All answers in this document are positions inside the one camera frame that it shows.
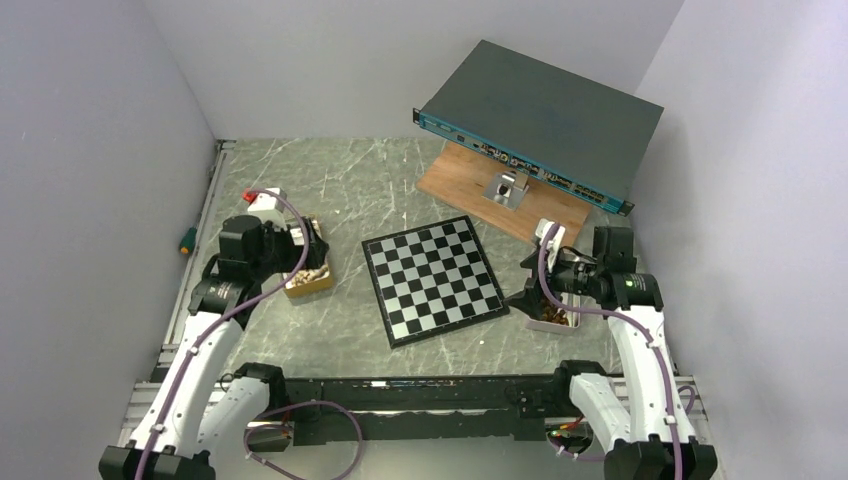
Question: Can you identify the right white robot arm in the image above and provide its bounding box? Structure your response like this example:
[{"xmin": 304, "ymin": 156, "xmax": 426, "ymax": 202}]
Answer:
[{"xmin": 507, "ymin": 219, "xmax": 718, "ymax": 479}]

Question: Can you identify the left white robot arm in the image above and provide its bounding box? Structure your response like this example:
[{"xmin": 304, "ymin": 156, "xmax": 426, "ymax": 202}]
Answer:
[{"xmin": 98, "ymin": 213, "xmax": 329, "ymax": 479}]

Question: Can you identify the white tray with dark pieces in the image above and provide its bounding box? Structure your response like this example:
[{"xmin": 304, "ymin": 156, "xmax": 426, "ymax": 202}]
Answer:
[{"xmin": 524, "ymin": 296, "xmax": 581, "ymax": 335}]

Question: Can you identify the wooden board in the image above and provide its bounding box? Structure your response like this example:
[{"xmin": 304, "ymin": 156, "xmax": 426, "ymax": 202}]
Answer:
[{"xmin": 416, "ymin": 143, "xmax": 591, "ymax": 245}]

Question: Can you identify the gold tin tray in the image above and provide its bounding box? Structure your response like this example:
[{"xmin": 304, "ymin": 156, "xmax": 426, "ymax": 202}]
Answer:
[{"xmin": 283, "ymin": 215, "xmax": 334, "ymax": 298}]

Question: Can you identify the orange green screwdriver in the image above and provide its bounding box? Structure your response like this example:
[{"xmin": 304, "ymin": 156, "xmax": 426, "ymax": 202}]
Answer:
[{"xmin": 178, "ymin": 226, "xmax": 198, "ymax": 255}]

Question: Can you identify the black and white chessboard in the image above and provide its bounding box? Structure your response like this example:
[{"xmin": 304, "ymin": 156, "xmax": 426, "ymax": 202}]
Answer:
[{"xmin": 361, "ymin": 215, "xmax": 509, "ymax": 349}]

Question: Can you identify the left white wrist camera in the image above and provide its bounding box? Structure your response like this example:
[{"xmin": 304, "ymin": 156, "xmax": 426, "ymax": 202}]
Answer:
[{"xmin": 242, "ymin": 187, "xmax": 289, "ymax": 230}]

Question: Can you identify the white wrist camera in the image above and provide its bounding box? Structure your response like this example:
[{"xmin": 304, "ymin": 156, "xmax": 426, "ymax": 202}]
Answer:
[
  {"xmin": 242, "ymin": 187, "xmax": 289, "ymax": 230},
  {"xmin": 534, "ymin": 218, "xmax": 567, "ymax": 255}
]

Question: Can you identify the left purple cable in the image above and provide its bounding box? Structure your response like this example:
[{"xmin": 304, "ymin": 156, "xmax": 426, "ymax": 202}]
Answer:
[{"xmin": 132, "ymin": 189, "xmax": 313, "ymax": 480}]

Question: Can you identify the purple cable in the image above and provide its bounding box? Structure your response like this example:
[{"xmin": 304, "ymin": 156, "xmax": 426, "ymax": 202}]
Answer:
[
  {"xmin": 537, "ymin": 221, "xmax": 685, "ymax": 480},
  {"xmin": 132, "ymin": 189, "xmax": 313, "ymax": 480}
]

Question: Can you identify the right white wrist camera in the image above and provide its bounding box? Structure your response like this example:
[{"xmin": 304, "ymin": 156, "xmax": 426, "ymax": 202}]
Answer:
[{"xmin": 534, "ymin": 218, "xmax": 567, "ymax": 255}]

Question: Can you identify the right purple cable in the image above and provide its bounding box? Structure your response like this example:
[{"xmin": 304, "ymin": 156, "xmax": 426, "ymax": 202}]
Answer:
[{"xmin": 537, "ymin": 221, "xmax": 685, "ymax": 480}]

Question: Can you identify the silver metal stand bracket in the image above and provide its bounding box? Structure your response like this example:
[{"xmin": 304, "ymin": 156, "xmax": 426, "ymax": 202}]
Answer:
[{"xmin": 483, "ymin": 170, "xmax": 529, "ymax": 211}]

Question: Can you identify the dark grey network switch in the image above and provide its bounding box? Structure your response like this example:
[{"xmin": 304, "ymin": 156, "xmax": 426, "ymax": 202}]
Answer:
[{"xmin": 412, "ymin": 40, "xmax": 664, "ymax": 216}]

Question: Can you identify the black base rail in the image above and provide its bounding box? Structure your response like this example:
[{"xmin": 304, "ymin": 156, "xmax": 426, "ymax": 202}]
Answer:
[{"xmin": 250, "ymin": 373, "xmax": 580, "ymax": 451}]

